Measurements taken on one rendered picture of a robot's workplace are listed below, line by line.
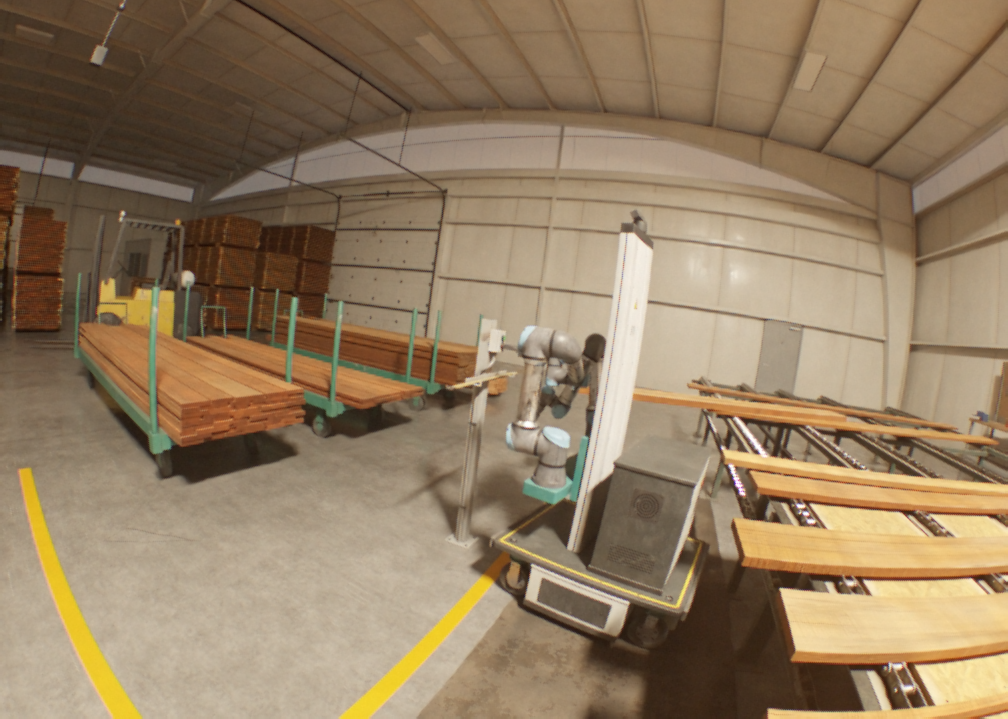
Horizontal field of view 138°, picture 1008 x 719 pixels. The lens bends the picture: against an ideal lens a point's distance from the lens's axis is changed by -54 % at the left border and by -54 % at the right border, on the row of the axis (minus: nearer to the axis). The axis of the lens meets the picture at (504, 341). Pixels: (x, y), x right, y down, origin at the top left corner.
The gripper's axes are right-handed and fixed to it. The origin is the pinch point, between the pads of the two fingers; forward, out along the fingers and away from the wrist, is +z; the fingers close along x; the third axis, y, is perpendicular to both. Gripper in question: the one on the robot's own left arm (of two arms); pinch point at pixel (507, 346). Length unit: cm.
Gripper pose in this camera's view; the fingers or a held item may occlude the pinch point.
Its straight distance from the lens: 214.1
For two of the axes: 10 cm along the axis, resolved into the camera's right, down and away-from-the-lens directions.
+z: -9.1, -1.5, 3.7
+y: 0.6, -9.7, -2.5
